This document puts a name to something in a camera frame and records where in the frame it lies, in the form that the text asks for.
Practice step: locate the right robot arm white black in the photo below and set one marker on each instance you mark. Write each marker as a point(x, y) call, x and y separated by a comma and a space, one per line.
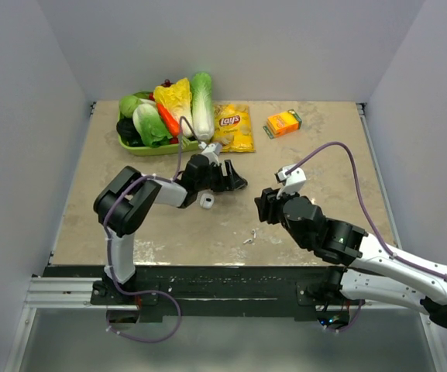
point(363, 267)

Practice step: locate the tall green napa cabbage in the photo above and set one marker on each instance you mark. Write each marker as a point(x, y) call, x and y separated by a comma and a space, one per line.
point(202, 107)

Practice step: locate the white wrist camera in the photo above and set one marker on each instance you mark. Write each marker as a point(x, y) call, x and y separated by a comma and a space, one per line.
point(292, 179)
point(211, 151)

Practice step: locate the dark red toy grapes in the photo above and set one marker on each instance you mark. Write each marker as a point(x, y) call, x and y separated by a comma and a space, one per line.
point(166, 83)

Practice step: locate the yellow Lays chips bag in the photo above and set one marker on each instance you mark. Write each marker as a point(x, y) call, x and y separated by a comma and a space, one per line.
point(233, 128)

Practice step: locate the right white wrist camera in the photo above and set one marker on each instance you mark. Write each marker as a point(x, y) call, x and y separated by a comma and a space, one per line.
point(292, 179)

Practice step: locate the green white bok choy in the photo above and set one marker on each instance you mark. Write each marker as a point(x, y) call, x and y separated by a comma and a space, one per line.
point(150, 126)

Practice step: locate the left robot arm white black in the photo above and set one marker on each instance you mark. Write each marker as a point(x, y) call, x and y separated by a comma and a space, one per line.
point(124, 204)

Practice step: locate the black earbud charging case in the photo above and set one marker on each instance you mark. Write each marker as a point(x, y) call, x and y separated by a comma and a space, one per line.
point(240, 185)

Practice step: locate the green plastic vegetable tray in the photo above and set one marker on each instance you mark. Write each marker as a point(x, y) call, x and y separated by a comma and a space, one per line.
point(146, 151)

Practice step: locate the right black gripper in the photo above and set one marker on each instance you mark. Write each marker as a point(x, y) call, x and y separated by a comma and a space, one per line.
point(266, 205)

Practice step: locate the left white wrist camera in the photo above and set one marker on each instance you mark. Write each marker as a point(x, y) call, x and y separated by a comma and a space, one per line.
point(211, 151)

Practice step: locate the round green cabbage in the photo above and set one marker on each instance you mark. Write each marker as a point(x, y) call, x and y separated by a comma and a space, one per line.
point(128, 104)

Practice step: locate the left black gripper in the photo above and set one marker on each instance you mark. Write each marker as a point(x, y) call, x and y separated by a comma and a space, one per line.
point(230, 178)

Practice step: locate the white earbud charging case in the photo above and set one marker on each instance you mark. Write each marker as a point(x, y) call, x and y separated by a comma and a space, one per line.
point(207, 200)

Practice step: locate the orange green carton box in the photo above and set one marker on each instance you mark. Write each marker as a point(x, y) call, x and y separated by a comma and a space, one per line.
point(282, 123)

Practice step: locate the yellow toy cabbage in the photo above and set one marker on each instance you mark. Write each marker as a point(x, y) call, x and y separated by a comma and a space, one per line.
point(177, 100)

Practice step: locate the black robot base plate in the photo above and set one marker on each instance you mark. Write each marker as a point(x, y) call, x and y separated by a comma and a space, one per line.
point(301, 293)

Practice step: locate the dark green toy vegetable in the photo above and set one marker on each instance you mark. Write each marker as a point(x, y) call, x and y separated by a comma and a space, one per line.
point(128, 133)

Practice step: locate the orange toy carrot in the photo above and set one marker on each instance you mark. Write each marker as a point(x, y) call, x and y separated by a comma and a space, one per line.
point(173, 127)

